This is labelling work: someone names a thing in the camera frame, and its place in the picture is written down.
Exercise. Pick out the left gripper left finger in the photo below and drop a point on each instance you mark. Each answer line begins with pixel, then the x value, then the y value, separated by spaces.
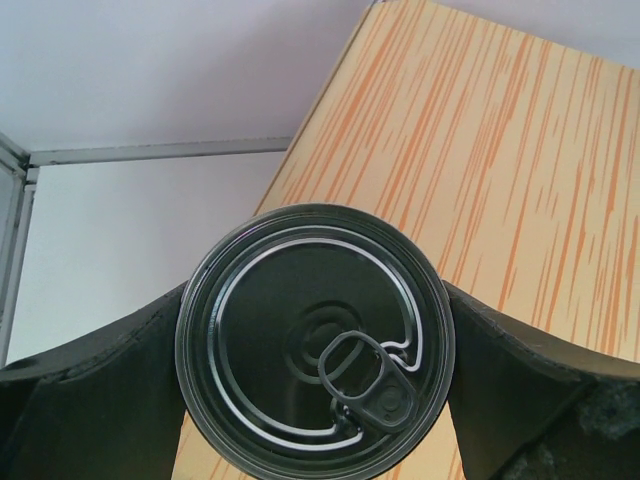
pixel 106 405

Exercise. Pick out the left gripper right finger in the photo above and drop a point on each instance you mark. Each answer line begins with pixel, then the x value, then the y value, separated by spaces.
pixel 526 404

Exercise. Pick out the blue soup can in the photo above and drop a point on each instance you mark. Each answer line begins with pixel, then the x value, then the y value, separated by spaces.
pixel 315 341

